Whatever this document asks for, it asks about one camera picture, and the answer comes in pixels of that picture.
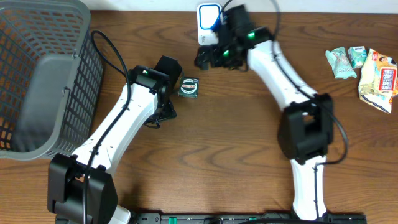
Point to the teal snack wrapper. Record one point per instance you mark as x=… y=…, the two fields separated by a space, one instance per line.
x=340 y=65

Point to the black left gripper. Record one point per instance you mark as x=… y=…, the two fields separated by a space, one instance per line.
x=170 y=112

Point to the yellow wet wipes pack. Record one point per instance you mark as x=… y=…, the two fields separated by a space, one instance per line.
x=378 y=77

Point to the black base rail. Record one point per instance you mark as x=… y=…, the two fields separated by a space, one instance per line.
x=267 y=218

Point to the small teal tissue pack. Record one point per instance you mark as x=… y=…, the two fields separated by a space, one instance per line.
x=357 y=56

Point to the dark green round-logo box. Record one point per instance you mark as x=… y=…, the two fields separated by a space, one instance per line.
x=188 y=87

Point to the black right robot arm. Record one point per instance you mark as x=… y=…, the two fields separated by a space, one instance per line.
x=306 y=125

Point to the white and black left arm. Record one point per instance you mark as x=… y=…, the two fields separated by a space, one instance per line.
x=80 y=186

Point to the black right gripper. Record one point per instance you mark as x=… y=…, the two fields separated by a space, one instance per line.
x=212 y=61

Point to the white barcode scanner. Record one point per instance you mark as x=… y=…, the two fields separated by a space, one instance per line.
x=207 y=14

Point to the orange tissue pack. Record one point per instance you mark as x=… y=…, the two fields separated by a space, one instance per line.
x=395 y=92

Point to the dark grey plastic basket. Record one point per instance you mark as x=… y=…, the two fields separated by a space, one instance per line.
x=50 y=78

